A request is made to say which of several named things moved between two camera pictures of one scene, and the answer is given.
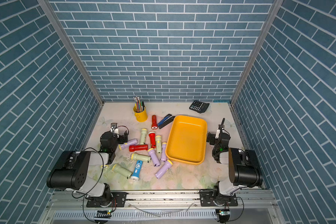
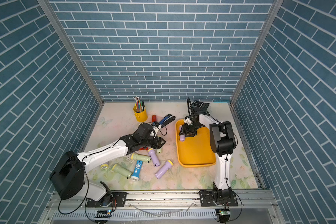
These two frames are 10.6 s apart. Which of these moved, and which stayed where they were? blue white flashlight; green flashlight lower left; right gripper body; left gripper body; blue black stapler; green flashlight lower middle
Moved: right gripper body; left gripper body
Stayed: green flashlight lower middle; blue black stapler; green flashlight lower left; blue white flashlight
